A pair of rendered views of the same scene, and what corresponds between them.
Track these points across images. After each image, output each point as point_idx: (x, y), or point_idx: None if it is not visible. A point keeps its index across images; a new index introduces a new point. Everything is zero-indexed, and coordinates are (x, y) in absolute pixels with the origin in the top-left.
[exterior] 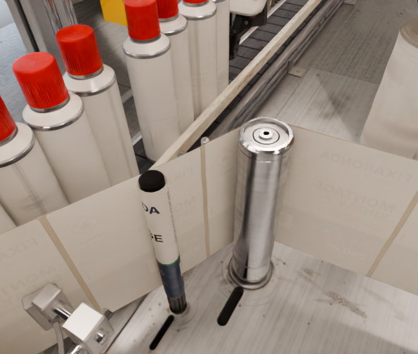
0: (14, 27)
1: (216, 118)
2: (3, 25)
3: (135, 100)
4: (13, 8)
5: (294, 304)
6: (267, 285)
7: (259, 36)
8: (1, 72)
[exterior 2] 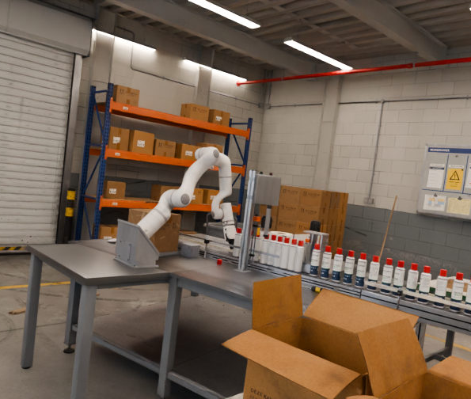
0: (165, 269)
1: None
2: (161, 270)
3: (258, 247)
4: (248, 237)
5: None
6: None
7: (210, 250)
8: (200, 272)
